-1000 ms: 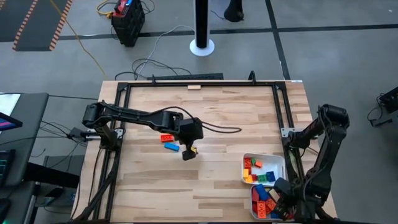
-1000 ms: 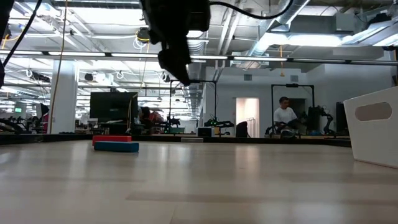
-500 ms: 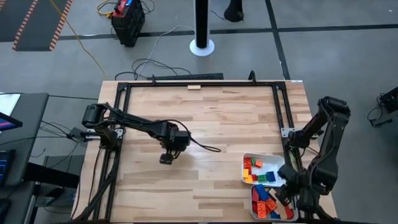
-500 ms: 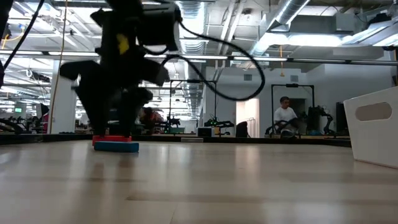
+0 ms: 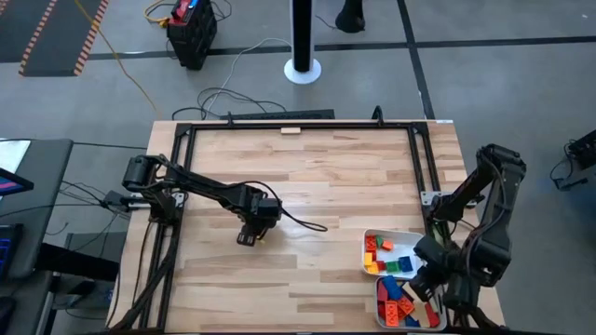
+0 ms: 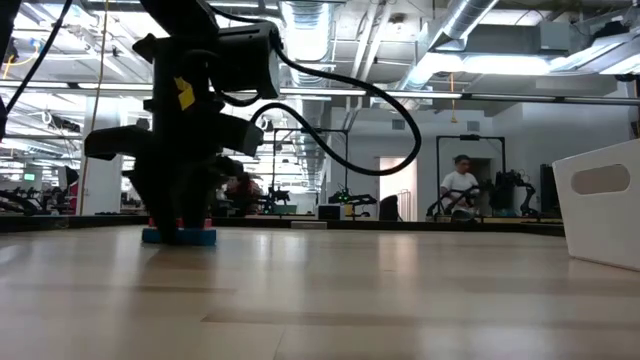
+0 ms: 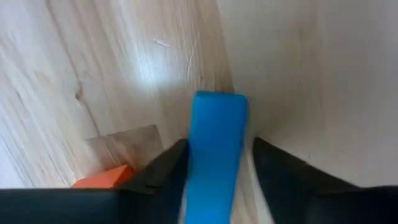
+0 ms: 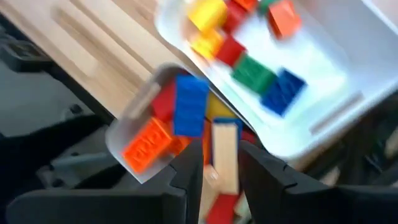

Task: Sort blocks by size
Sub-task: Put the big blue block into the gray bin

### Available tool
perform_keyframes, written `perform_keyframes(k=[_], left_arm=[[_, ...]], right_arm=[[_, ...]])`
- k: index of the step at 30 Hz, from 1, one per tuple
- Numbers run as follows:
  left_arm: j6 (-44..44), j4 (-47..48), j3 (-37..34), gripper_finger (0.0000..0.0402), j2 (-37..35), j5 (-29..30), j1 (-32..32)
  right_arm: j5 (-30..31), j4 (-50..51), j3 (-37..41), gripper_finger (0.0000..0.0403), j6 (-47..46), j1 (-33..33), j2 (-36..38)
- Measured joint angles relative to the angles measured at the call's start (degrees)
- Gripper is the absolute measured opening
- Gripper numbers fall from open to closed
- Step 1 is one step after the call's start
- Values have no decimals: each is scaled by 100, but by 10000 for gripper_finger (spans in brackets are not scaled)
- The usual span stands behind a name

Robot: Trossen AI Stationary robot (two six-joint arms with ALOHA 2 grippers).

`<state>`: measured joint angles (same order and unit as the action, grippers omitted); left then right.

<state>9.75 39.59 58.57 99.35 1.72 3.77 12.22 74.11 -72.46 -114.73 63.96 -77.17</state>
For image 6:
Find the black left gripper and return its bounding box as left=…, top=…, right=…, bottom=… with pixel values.
left=83, top=47, right=265, bottom=246

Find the blue wooden plank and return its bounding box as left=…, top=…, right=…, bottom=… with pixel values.
left=141, top=227, right=218, bottom=247

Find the yellow tape piece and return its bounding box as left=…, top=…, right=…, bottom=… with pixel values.
left=173, top=76, right=197, bottom=112

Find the white building column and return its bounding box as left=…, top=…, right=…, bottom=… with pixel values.
left=79, top=97, right=126, bottom=216

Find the small white-framed screen device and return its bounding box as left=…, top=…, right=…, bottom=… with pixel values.
left=316, top=203, right=347, bottom=222

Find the black office chair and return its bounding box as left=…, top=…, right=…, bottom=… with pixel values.
left=378, top=194, right=403, bottom=222

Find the person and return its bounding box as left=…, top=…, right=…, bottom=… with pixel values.
left=439, top=154, right=482, bottom=222

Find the horizontal light bar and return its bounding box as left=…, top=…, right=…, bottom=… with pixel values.
left=0, top=79, right=640, bottom=107

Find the black cabinet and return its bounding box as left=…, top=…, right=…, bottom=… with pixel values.
left=539, top=163, right=565, bottom=219

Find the white plastic bin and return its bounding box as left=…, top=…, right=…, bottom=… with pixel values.
left=551, top=138, right=640, bottom=273

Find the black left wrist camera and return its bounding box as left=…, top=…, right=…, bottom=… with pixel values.
left=212, top=21, right=282, bottom=100

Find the yellow hanging cable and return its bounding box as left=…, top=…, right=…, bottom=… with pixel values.
left=77, top=0, right=110, bottom=216

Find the black aluminium table frame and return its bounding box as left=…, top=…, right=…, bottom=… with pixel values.
left=0, top=213, right=570, bottom=237

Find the black background rig frame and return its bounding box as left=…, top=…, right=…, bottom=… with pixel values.
left=271, top=126, right=350, bottom=206
left=435, top=133, right=507, bottom=221

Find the silver ventilation duct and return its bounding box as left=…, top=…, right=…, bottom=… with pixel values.
left=279, top=0, right=335, bottom=129

